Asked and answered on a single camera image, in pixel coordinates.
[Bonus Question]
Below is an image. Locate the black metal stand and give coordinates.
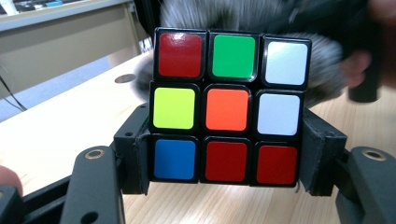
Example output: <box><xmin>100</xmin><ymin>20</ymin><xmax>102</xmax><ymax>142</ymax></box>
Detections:
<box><xmin>134</xmin><ymin>0</ymin><xmax>163</xmax><ymax>32</ymax></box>

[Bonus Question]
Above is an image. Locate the grey knitted cloth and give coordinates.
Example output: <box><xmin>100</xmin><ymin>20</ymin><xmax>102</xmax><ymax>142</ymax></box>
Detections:
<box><xmin>134</xmin><ymin>0</ymin><xmax>347</xmax><ymax>108</ymax></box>

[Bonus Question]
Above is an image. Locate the multicoloured puzzle cube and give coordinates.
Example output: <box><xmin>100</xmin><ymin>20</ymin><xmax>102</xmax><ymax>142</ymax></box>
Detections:
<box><xmin>148</xmin><ymin>27</ymin><xmax>313</xmax><ymax>189</ymax></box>

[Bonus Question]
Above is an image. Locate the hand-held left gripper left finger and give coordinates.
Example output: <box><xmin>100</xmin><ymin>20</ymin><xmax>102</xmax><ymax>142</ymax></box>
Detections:
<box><xmin>113</xmin><ymin>104</ymin><xmax>152</xmax><ymax>195</ymax></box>

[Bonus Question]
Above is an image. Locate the light wooden desk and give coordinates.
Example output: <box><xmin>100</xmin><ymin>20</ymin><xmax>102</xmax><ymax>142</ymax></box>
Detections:
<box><xmin>0</xmin><ymin>0</ymin><xmax>151</xmax><ymax>101</ymax></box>

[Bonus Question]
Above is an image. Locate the thin black cable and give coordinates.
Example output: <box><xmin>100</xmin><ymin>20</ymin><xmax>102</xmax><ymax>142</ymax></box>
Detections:
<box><xmin>0</xmin><ymin>74</ymin><xmax>28</xmax><ymax>113</ymax></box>

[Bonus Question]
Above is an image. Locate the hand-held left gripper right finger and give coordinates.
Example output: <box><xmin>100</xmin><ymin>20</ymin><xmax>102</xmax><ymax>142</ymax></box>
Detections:
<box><xmin>300</xmin><ymin>106</ymin><xmax>347</xmax><ymax>197</ymax></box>

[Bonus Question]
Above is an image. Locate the dark round table cap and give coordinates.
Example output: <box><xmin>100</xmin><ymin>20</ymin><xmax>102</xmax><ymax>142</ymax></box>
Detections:
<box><xmin>114</xmin><ymin>73</ymin><xmax>136</xmax><ymax>84</ymax></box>

